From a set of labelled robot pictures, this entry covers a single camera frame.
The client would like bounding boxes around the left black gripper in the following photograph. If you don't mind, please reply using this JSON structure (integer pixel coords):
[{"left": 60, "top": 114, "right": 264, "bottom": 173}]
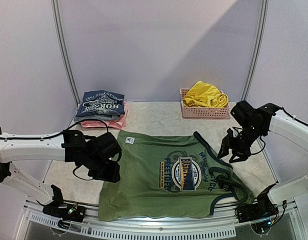
[{"left": 84, "top": 154, "right": 121, "bottom": 183}]

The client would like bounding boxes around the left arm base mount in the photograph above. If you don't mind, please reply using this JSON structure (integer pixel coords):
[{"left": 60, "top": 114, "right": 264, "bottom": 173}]
[{"left": 42, "top": 185, "right": 86, "bottom": 230}]

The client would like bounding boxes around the aluminium front rail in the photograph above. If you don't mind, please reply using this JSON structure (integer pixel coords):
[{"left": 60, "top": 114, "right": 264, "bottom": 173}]
[{"left": 16, "top": 198, "right": 305, "bottom": 240}]

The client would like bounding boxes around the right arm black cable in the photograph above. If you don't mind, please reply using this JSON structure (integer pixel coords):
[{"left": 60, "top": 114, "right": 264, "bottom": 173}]
[{"left": 248, "top": 136, "right": 267, "bottom": 156}]

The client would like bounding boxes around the folded pink garment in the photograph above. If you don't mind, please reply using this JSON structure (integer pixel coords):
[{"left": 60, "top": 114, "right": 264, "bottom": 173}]
[{"left": 80, "top": 101, "right": 128, "bottom": 130}]

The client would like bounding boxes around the right aluminium frame post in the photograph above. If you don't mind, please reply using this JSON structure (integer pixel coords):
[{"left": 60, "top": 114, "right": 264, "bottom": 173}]
[{"left": 240, "top": 0, "right": 269, "bottom": 101}]

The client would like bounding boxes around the aluminium frame post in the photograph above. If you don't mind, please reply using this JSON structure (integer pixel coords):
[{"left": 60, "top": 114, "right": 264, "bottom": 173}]
[
  {"left": 240, "top": 0, "right": 269, "bottom": 101},
  {"left": 51, "top": 0, "right": 80, "bottom": 106}
]

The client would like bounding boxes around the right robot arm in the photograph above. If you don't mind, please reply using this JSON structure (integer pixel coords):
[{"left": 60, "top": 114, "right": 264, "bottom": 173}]
[{"left": 217, "top": 100, "right": 308, "bottom": 218}]

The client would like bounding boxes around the left aluminium frame post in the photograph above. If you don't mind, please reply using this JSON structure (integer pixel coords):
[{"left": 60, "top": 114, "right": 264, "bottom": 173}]
[{"left": 51, "top": 0, "right": 80, "bottom": 106}]

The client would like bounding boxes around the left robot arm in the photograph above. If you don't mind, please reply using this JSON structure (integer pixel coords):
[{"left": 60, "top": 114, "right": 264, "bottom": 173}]
[{"left": 0, "top": 128, "right": 122, "bottom": 217}]

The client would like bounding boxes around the pink plastic basket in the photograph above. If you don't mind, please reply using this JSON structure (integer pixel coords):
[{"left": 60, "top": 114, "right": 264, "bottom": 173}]
[{"left": 179, "top": 88, "right": 230, "bottom": 120}]

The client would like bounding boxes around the folded grey garment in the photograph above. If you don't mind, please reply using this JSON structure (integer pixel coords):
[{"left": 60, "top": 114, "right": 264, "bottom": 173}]
[{"left": 75, "top": 114, "right": 121, "bottom": 122}]

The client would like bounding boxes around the yellow garment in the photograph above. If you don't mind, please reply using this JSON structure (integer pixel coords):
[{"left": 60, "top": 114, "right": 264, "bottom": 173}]
[{"left": 182, "top": 81, "right": 229, "bottom": 108}]

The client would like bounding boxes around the green tank top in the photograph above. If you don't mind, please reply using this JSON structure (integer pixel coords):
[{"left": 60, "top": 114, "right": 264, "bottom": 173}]
[{"left": 98, "top": 130, "right": 255, "bottom": 222}]

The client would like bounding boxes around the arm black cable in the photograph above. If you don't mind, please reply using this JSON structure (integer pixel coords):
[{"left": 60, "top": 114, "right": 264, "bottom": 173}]
[
  {"left": 0, "top": 118, "right": 122, "bottom": 181},
  {"left": 248, "top": 136, "right": 267, "bottom": 156}
]

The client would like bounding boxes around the folded navy graphic shirt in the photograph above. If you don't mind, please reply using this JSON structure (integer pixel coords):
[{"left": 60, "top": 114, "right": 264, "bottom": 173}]
[{"left": 74, "top": 90, "right": 125, "bottom": 121}]

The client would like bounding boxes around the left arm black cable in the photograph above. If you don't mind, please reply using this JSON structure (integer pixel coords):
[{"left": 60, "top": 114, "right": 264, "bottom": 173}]
[{"left": 0, "top": 118, "right": 122, "bottom": 181}]

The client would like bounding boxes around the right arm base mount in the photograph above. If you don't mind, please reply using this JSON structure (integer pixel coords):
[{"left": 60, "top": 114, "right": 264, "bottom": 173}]
[{"left": 234, "top": 184, "right": 279, "bottom": 235}]

